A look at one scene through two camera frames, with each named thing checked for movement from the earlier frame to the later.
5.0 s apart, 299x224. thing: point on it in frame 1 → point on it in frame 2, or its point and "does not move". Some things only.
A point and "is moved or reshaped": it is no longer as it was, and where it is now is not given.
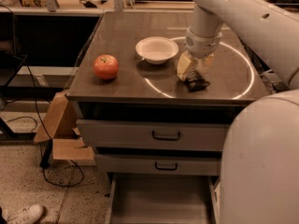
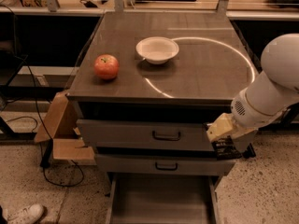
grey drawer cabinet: x=160 y=139 does not move
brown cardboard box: x=60 y=127 does not move
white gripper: x=202 y=47 → x=246 y=113
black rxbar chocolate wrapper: x=194 y=82 is moved or reshaped
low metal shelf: x=45 y=77 does not move
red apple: x=106 y=66 does not move
